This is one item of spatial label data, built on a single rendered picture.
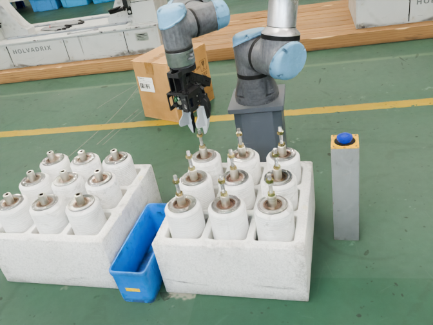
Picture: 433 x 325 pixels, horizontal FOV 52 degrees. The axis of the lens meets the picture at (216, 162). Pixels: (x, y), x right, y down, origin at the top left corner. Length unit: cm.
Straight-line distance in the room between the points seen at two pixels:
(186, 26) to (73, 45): 221
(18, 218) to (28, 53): 224
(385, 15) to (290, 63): 167
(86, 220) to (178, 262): 28
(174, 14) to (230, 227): 54
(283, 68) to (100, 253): 73
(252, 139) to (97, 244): 64
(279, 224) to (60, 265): 66
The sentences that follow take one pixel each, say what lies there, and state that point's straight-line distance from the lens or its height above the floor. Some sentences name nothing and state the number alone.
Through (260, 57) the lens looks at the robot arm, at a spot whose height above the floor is 48.
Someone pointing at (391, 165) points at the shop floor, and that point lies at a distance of 169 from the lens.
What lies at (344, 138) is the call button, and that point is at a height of 33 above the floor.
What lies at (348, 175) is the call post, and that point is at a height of 23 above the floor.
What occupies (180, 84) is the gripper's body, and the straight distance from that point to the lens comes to 120.
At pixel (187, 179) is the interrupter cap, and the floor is 25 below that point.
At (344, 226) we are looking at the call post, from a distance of 133.
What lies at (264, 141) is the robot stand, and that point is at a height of 17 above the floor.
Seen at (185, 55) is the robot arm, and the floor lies 58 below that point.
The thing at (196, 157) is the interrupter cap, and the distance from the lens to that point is 134.
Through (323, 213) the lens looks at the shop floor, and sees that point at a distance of 146.
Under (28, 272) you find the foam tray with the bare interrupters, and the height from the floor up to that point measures 5.
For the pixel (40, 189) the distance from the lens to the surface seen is 147.
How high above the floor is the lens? 91
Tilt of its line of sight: 31 degrees down
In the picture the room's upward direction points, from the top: 11 degrees counter-clockwise
